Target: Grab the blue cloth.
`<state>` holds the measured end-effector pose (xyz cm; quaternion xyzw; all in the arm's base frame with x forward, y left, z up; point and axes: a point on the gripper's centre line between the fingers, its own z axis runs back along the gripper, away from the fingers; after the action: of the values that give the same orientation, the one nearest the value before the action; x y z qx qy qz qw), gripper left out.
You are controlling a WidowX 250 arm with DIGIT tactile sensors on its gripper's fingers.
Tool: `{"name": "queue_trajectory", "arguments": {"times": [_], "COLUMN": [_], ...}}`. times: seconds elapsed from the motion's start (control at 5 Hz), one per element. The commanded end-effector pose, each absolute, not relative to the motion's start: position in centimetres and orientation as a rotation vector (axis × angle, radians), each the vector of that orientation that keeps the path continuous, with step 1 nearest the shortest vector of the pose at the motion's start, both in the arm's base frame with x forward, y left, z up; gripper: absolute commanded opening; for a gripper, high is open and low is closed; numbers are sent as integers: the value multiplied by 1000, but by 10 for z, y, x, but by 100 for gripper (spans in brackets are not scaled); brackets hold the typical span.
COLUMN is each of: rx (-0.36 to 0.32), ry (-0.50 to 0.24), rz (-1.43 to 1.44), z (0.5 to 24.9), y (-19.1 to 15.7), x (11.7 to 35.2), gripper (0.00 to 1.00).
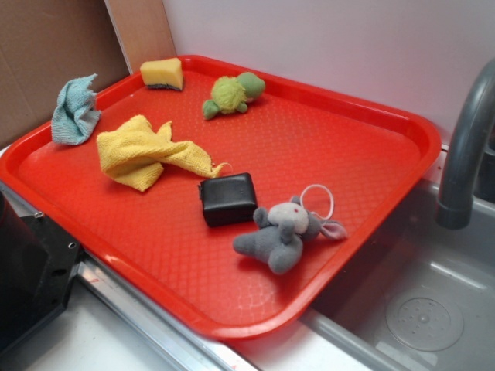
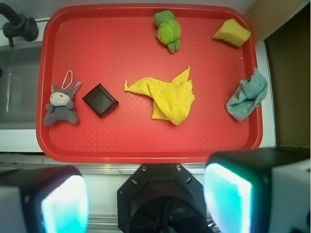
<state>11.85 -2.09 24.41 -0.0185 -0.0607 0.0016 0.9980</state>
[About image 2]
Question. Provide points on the red plastic tray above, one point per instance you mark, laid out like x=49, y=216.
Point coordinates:
x=111, y=44

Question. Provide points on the dark brown wallet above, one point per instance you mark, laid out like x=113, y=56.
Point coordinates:
x=100, y=100

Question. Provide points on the grey bunny plush toy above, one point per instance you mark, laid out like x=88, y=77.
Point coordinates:
x=61, y=106

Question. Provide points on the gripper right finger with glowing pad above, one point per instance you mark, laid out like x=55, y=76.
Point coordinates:
x=259, y=191

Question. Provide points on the yellow cloth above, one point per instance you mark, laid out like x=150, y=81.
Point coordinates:
x=171, y=101

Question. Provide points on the green plush toy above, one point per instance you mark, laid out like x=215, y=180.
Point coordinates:
x=168, y=30

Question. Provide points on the metal sink basin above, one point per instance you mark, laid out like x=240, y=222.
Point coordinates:
x=19, y=75

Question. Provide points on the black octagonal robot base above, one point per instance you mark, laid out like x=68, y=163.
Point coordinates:
x=162, y=199

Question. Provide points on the brown cardboard box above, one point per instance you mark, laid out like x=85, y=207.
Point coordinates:
x=283, y=27

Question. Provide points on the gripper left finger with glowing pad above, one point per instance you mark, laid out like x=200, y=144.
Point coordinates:
x=44, y=200

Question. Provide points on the blue cloth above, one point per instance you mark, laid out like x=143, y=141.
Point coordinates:
x=248, y=96

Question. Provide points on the black faucet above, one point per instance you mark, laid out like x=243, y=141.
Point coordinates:
x=18, y=25

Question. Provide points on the yellow sponge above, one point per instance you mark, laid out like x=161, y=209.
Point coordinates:
x=231, y=32

